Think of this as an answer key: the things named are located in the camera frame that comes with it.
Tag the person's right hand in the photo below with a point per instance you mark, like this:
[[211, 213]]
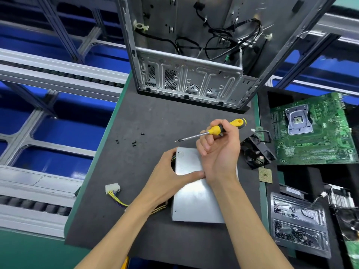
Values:
[[220, 151]]

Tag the clear plastic screw tray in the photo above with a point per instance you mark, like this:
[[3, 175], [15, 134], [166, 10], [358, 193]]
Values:
[[300, 224]]

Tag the black foam work mat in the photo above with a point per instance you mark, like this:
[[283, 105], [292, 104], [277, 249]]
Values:
[[146, 114]]

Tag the silver computer tower chassis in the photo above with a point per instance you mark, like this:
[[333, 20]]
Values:
[[190, 75]]

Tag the small square processor chip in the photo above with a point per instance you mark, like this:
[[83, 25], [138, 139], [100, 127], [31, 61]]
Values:
[[265, 175]]

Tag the black cooling fan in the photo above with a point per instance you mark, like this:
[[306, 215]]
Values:
[[257, 148]]

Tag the person's left hand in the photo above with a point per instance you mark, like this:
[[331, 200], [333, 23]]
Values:
[[165, 185]]

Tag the grey power supply cover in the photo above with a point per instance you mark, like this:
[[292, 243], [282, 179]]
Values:
[[196, 201]]

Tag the small black screws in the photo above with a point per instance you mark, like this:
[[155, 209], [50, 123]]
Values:
[[134, 144]]

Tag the black foam parts tray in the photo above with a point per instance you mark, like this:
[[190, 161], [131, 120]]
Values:
[[314, 176]]

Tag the person's right forearm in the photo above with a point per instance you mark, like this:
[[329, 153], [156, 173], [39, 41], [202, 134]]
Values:
[[249, 229]]

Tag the aluminium conveyor frame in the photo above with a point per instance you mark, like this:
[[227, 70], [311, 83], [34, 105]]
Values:
[[56, 72]]

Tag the black hard disk drive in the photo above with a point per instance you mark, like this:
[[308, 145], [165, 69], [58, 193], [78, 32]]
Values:
[[350, 232]]

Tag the green motherboard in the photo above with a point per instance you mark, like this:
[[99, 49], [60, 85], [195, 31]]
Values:
[[311, 129]]

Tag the silver heatsink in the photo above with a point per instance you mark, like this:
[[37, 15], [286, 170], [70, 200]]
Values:
[[339, 194]]

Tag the person's left forearm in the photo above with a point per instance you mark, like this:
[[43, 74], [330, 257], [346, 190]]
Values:
[[115, 238]]

